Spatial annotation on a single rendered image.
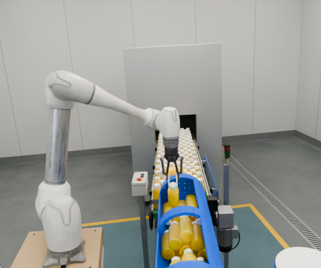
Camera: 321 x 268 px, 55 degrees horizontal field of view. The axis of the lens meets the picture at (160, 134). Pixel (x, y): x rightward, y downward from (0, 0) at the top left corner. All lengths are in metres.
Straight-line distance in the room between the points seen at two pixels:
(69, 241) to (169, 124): 0.73
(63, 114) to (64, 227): 0.52
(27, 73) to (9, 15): 0.99
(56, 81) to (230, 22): 5.15
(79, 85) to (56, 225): 0.61
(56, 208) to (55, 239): 0.13
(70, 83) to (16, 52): 4.78
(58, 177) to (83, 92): 0.46
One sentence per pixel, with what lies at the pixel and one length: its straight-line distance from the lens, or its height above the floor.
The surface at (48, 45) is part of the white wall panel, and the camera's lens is 5.98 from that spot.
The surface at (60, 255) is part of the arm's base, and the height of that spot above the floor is 1.14.
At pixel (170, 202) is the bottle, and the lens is 1.85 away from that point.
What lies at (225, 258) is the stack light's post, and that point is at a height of 0.27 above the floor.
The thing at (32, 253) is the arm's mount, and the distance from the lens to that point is 1.65.
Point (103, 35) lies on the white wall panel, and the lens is 5.87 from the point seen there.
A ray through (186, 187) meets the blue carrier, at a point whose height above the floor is 1.14.
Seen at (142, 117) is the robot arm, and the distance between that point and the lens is 1.70.
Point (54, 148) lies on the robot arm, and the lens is 1.56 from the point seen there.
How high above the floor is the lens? 1.99
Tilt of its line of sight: 16 degrees down
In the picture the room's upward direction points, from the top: 3 degrees counter-clockwise
